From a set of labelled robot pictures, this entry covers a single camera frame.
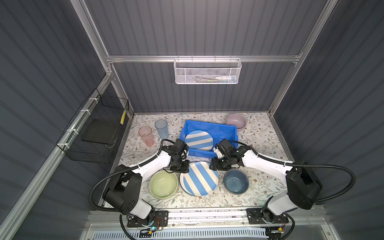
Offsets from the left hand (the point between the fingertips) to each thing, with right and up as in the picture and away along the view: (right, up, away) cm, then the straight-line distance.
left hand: (187, 170), depth 86 cm
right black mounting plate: (+36, -15, -19) cm, 43 cm away
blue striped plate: (+7, -5, -3) cm, 9 cm away
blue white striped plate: (+8, +16, +17) cm, 24 cm away
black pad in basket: (-42, +23, -12) cm, 50 cm away
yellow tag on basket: (-36, +30, -3) cm, 47 cm away
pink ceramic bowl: (+36, +31, +27) cm, 54 cm away
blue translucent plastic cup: (-17, +25, +11) cm, 32 cm away
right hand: (+15, +2, -1) cm, 15 cm away
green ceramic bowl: (-14, -8, -1) cm, 16 cm away
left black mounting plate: (-12, -20, -13) cm, 27 cm away
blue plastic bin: (+22, +22, +19) cm, 36 cm away
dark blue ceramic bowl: (+28, -6, -1) cm, 29 cm away
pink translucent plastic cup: (-28, +21, +13) cm, 37 cm away
